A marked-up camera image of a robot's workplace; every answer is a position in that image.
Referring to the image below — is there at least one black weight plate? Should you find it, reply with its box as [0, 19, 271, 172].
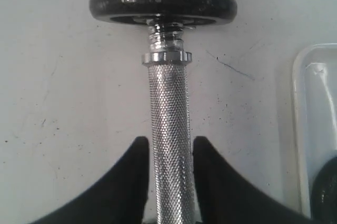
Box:
[311, 157, 336, 223]
[89, 0, 237, 26]

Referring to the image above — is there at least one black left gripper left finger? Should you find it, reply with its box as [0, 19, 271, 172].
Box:
[36, 136, 149, 223]

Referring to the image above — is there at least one white plastic tray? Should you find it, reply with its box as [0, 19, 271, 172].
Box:
[292, 43, 336, 217]

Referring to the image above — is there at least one chrome dumbbell bar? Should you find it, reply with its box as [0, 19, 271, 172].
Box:
[142, 14, 195, 223]

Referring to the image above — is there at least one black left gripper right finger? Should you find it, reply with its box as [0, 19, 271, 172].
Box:
[193, 136, 314, 223]

